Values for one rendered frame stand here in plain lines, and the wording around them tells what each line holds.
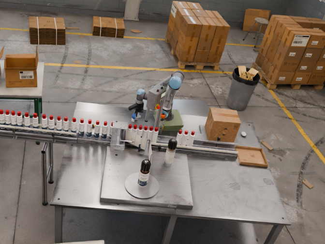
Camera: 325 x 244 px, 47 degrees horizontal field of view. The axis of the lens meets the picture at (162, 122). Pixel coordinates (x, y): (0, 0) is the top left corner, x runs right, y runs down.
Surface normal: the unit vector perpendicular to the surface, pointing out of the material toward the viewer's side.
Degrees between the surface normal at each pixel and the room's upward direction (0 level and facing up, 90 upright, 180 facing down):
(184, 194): 0
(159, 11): 90
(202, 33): 91
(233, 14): 90
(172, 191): 0
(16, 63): 89
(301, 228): 0
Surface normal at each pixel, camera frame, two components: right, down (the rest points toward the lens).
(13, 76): 0.32, 0.61
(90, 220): 0.18, -0.79
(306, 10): -0.97, -0.01
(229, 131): 0.06, 0.61
